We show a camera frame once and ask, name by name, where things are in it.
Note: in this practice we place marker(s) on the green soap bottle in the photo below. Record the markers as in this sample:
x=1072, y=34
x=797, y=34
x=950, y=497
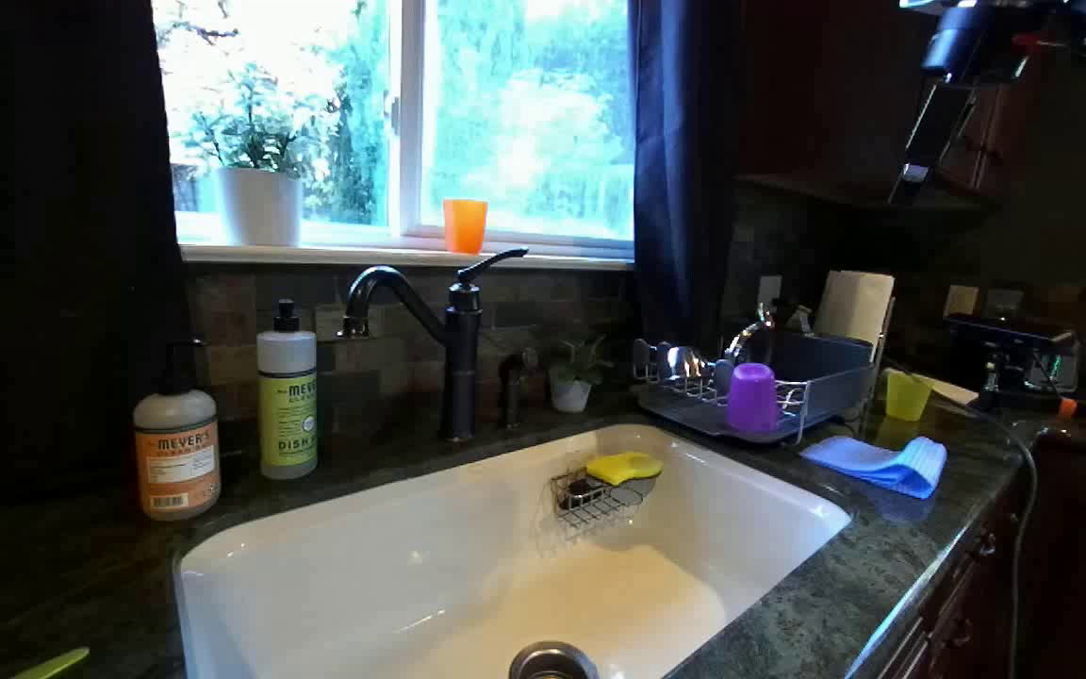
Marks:
x=287, y=392

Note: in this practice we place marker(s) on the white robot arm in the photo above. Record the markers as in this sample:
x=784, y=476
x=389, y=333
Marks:
x=974, y=43

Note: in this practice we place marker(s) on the orange plastic cup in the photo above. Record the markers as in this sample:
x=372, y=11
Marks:
x=464, y=225

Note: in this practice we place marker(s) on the paper towel roll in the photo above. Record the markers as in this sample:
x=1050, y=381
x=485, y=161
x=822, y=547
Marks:
x=859, y=305

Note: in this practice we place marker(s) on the white sink basin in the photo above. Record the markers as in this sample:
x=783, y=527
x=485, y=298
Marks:
x=449, y=574

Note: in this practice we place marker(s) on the yellow sponge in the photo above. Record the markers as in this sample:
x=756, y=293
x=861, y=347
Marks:
x=625, y=466

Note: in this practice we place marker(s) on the green utensil handle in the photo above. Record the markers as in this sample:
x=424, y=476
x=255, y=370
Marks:
x=53, y=665

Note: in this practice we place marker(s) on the dark bronze faucet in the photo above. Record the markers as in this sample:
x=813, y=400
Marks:
x=459, y=329

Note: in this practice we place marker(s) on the wire sponge caddy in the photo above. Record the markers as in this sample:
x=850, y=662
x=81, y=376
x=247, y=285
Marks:
x=581, y=500

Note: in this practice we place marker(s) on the purple utensil cup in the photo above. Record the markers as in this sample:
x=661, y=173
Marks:
x=752, y=398

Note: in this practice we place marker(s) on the navy blue curtain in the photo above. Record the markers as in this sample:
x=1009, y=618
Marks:
x=679, y=63

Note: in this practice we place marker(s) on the black appliance on counter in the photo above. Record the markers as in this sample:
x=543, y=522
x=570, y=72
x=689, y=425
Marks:
x=1020, y=356

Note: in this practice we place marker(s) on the sink drain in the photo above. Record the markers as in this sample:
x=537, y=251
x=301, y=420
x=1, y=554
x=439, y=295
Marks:
x=551, y=662

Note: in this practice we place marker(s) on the steel dish rack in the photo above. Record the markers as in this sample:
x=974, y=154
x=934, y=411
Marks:
x=777, y=387

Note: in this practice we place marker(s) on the green plastic cup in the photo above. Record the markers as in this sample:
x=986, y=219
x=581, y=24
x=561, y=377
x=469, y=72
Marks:
x=905, y=392

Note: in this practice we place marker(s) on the window frame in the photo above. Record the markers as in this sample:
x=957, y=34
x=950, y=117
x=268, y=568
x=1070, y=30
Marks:
x=417, y=102

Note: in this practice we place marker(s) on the blue striped dish cloth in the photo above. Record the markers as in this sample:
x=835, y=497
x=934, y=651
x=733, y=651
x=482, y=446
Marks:
x=915, y=468

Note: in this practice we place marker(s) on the orange soap bottle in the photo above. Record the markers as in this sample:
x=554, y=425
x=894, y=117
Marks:
x=176, y=434

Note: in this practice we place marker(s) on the small white potted plant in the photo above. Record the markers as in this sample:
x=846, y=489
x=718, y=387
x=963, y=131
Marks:
x=576, y=367

